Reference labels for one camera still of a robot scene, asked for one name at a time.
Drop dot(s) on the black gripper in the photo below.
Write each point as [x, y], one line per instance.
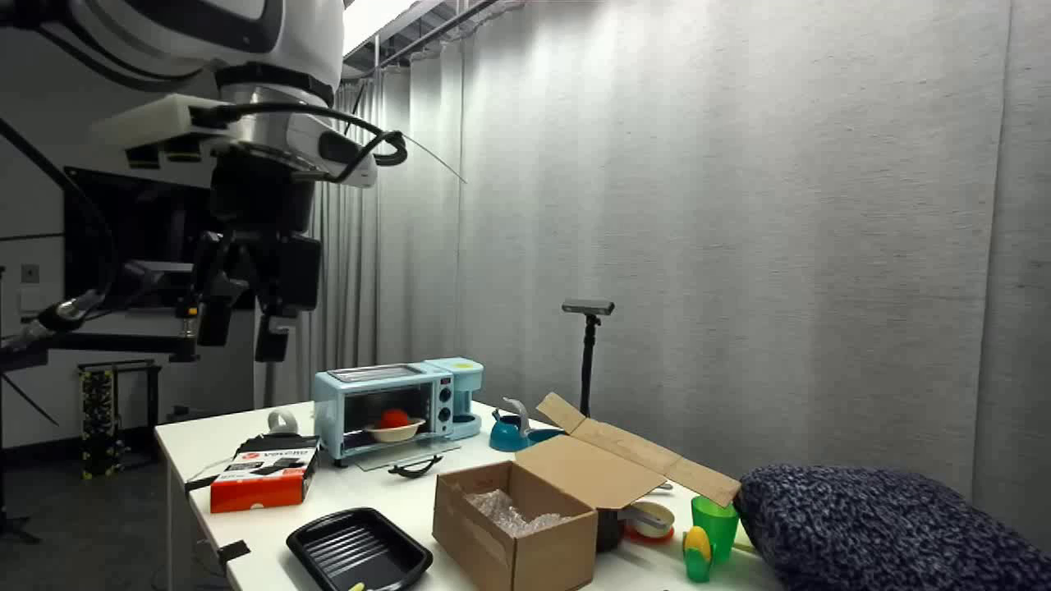
[265, 199]

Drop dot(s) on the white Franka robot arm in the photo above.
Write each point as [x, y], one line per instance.
[165, 39]

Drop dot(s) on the red toy tomato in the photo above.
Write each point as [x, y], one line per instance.
[394, 418]

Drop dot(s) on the light blue toy toaster oven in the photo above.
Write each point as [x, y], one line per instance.
[439, 399]

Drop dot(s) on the black ridged tray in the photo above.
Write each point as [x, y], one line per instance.
[360, 549]

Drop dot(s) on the grey tape roll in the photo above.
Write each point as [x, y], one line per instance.
[280, 422]

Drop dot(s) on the black and white packet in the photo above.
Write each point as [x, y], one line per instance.
[270, 450]

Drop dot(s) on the grey curtain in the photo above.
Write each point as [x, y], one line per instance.
[378, 251]

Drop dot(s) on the black monitor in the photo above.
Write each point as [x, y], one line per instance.
[120, 223]

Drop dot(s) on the orange box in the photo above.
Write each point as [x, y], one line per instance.
[257, 489]

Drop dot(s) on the metal shelf rack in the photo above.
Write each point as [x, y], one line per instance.
[104, 422]

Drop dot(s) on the small white bowl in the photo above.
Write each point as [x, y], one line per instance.
[398, 430]

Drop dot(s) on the blue mug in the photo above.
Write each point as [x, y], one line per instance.
[509, 430]

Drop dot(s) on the clear bubble wrap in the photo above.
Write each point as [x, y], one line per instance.
[505, 515]

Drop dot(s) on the black tripod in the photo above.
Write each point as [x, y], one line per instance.
[589, 366]

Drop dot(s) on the open cardboard box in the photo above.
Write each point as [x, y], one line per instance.
[512, 552]

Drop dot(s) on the white bowl with red rim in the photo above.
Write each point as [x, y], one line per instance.
[652, 520]

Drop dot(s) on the small green cup with yellow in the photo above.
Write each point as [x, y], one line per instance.
[697, 556]

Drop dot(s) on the tall green plastic cup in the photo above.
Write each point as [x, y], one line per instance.
[718, 528]

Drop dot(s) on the dark blue knitted pillow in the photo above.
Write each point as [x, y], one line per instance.
[873, 538]

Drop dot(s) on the metal ceiling rail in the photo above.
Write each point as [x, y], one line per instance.
[421, 24]

